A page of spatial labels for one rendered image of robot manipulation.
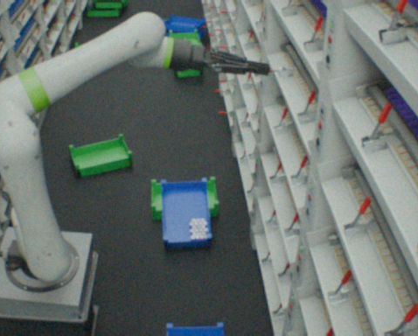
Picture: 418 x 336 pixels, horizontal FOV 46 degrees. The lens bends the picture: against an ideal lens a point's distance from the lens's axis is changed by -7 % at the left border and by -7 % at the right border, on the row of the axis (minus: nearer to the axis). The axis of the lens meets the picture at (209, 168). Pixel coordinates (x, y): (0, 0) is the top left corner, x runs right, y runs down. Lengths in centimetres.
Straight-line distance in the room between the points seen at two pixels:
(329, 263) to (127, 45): 73
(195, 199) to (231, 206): 19
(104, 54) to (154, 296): 108
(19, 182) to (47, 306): 54
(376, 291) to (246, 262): 132
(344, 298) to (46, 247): 76
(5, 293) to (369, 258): 112
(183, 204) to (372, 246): 147
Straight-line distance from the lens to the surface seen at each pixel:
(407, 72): 76
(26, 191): 126
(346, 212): 109
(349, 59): 104
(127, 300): 209
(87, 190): 264
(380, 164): 89
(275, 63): 170
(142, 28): 136
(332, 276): 123
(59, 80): 132
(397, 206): 81
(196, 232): 224
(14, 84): 132
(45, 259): 142
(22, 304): 168
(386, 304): 93
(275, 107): 184
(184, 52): 150
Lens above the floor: 158
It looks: 35 degrees down
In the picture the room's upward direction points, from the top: straight up
